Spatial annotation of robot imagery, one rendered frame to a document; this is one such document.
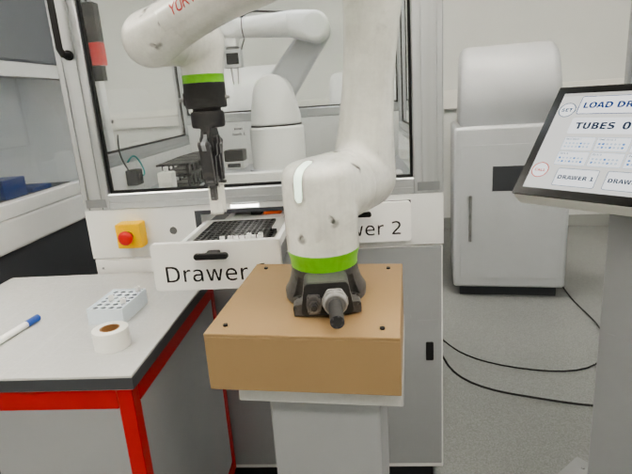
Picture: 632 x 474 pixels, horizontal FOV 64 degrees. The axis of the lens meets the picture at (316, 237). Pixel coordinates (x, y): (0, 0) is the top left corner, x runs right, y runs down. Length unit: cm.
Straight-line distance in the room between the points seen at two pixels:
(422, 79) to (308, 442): 91
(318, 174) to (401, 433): 108
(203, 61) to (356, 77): 36
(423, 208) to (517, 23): 338
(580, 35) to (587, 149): 349
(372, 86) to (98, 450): 86
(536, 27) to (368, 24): 380
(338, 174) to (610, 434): 103
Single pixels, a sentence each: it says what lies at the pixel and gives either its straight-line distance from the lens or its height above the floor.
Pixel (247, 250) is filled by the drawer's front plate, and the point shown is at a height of 91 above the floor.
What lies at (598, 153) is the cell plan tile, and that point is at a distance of 130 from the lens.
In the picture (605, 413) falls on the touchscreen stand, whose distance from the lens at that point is 154.
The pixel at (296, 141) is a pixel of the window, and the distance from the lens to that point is 142.
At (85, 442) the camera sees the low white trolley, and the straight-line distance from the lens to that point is 114.
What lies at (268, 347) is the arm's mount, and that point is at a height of 84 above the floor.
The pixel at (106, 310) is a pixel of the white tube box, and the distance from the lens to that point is 123.
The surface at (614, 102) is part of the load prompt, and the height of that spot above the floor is 116.
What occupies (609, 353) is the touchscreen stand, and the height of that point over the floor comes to 57.
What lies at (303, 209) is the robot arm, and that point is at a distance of 84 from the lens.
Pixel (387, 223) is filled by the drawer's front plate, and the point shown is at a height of 87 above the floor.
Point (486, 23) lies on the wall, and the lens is 464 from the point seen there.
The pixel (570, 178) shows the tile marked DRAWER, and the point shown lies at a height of 100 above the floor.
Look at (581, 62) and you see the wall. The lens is 478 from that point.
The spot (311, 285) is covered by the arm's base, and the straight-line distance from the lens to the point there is 84.
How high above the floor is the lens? 122
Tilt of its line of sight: 15 degrees down
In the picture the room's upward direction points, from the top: 4 degrees counter-clockwise
